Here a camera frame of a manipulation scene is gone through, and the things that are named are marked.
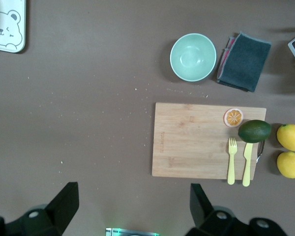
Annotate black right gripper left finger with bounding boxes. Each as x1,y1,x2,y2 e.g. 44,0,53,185
8,181,79,236

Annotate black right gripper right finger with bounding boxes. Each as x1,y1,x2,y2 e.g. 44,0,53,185
189,183,249,236

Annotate yellow plastic fork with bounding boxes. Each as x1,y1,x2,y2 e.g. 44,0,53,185
227,137,238,185

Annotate yellow plastic knife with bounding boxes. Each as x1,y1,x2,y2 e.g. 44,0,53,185
242,142,254,187

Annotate wooden cutting board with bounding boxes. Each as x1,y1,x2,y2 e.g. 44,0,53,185
151,102,267,180

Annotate small metal peeler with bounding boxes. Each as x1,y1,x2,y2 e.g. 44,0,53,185
256,140,266,163

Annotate green avocado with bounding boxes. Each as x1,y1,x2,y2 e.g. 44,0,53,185
237,119,272,144

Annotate orange slice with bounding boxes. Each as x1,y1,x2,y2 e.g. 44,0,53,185
223,108,244,128

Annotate yellow lemon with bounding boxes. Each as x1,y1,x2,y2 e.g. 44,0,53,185
276,123,295,151
276,151,295,179

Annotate pale green bowl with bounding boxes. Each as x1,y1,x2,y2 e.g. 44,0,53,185
170,33,217,83

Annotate dark grey cloth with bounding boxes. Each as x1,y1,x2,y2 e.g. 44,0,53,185
216,31,272,93

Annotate pink cloth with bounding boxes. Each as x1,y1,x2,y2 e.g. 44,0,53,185
217,36,236,77

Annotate cream tray with bear print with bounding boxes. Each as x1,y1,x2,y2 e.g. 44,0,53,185
0,0,27,54

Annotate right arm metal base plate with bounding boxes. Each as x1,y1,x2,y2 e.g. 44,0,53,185
105,227,160,236

